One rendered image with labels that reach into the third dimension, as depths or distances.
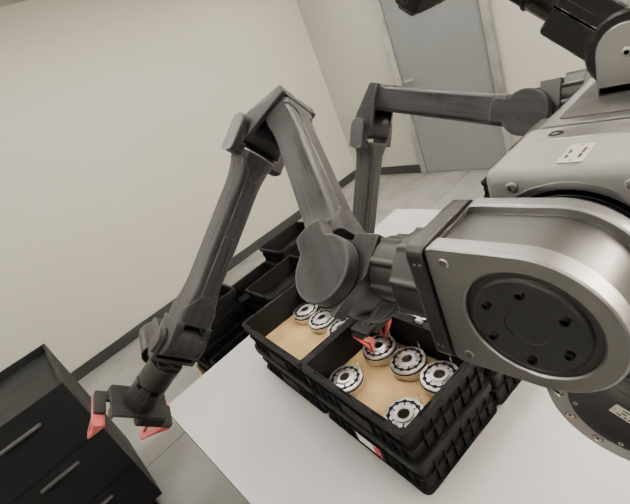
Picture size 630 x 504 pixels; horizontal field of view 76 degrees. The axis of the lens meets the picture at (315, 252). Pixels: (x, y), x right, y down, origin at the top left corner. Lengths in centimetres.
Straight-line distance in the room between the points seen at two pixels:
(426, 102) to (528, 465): 84
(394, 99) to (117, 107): 340
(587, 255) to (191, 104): 422
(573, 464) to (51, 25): 417
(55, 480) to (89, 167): 259
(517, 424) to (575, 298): 93
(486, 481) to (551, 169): 88
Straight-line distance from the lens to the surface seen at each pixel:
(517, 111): 80
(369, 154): 102
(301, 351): 142
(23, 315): 406
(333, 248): 42
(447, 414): 105
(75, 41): 421
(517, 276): 30
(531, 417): 122
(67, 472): 221
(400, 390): 116
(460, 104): 88
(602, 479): 114
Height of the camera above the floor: 167
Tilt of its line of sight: 25 degrees down
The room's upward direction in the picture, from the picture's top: 24 degrees counter-clockwise
